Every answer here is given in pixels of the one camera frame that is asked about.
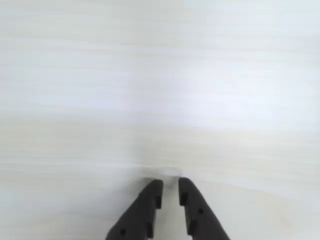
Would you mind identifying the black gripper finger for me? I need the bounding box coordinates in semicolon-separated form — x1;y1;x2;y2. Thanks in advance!
178;177;231;240
104;179;164;240

